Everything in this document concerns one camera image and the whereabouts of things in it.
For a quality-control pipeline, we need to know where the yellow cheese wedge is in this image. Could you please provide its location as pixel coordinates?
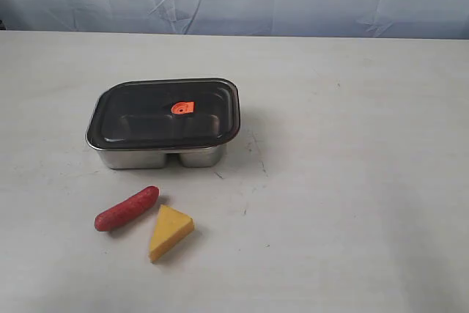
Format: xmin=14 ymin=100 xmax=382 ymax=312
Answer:
xmin=148 ymin=205 xmax=195 ymax=262

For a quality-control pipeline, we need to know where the red sausage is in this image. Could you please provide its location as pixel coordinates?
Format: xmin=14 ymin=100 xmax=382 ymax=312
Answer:
xmin=94 ymin=185 xmax=160 ymax=232

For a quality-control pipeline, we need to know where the stainless steel lunch box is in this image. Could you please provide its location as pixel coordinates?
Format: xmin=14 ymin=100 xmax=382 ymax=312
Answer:
xmin=85 ymin=78 xmax=242 ymax=170

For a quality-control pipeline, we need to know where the dark transparent lunch box lid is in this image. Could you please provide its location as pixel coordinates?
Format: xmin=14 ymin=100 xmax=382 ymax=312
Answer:
xmin=86 ymin=78 xmax=242 ymax=152

